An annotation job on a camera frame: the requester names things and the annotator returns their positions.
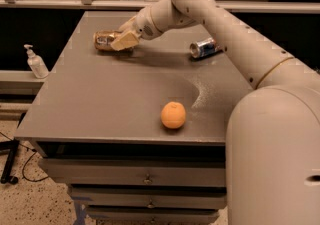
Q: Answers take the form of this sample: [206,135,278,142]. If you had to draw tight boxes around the white pump sanitizer bottle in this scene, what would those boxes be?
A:
[24,44,49,79]

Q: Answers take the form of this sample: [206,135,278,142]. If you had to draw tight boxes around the bottom grey drawer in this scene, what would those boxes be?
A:
[86,206,218,224]

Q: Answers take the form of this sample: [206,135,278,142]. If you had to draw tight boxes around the orange fruit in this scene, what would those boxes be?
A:
[161,102,186,129]

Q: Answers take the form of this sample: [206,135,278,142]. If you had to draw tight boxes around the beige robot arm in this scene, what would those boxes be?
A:
[112,0,320,225]

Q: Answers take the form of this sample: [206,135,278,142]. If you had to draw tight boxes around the grey drawer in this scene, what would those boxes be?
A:
[39,159,226,187]
[86,206,218,224]
[69,186,226,209]

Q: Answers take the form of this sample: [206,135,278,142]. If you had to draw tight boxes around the orange gold soda can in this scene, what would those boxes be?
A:
[93,30,120,52]

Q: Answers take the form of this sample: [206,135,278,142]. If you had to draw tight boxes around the blue silver energy drink can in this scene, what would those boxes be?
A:
[189,37,220,59]

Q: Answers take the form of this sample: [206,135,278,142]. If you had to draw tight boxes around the black cable on floor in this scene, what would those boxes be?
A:
[0,131,50,183]

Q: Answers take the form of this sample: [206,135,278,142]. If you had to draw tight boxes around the grey drawer cabinet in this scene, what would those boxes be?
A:
[14,11,254,225]

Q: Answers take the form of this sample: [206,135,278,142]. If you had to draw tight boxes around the middle grey drawer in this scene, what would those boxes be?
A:
[69,186,226,209]

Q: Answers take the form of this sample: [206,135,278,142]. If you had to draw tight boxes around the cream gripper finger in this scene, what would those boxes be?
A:
[119,16,136,32]
[110,30,140,51]

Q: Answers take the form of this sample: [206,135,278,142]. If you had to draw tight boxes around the black stand leg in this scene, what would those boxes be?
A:
[0,132,22,185]

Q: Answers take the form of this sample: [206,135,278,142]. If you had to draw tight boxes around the top grey drawer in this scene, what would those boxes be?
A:
[39,159,226,187]

